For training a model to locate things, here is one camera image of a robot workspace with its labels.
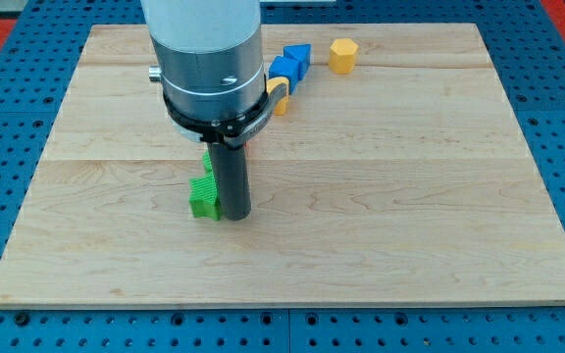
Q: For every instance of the yellow heart block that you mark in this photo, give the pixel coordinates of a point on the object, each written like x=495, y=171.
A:
x=282, y=104

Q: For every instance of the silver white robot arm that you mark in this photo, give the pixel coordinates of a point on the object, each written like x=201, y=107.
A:
x=210, y=59

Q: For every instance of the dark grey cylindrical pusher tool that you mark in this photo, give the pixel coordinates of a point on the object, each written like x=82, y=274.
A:
x=230, y=172

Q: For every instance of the green block behind tool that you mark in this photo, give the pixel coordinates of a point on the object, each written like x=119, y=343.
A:
x=206, y=161

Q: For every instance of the green star block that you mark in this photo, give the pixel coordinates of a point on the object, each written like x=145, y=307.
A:
x=204, y=199

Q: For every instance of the blue cube block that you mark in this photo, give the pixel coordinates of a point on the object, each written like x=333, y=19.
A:
x=286, y=67

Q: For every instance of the light wooden board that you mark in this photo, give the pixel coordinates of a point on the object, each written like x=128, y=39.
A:
x=406, y=183

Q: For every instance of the blue triangle block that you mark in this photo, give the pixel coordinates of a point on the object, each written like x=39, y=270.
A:
x=300, y=53

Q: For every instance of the yellow hexagon block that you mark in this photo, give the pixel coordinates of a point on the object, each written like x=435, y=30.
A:
x=343, y=56

